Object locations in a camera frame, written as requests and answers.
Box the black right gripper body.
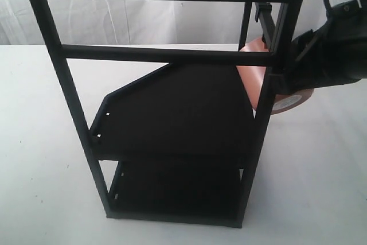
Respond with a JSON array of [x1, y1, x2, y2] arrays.
[[272, 3, 366, 95]]

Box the pink ceramic mug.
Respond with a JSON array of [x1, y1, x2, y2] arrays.
[[237, 37, 314, 115]]

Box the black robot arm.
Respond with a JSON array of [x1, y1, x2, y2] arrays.
[[274, 0, 366, 95]]

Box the black metal shelf rack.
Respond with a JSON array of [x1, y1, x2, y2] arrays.
[[29, 0, 303, 228]]

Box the white backdrop curtain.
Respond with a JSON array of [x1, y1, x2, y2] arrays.
[[0, 0, 330, 47]]

